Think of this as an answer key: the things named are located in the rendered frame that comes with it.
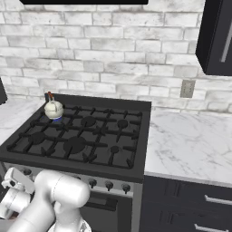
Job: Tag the black stove knob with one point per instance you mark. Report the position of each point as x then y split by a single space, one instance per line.
27 171
92 182
109 185
126 188

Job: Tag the black gas stove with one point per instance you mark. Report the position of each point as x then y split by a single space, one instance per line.
90 169

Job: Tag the black oven door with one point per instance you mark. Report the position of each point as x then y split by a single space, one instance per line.
120 214

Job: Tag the black drawer front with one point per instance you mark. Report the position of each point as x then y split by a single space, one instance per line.
178 190
169 219

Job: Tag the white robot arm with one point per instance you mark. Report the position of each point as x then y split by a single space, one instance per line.
62 190

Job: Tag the black appliance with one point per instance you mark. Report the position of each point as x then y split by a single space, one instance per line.
2 90

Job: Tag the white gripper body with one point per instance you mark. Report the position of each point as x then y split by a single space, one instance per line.
21 180

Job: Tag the black range hood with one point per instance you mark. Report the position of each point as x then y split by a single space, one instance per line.
84 1

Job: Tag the grey wall outlet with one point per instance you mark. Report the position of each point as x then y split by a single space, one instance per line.
187 88

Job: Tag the blue burner flame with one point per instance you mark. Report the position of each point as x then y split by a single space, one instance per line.
57 119

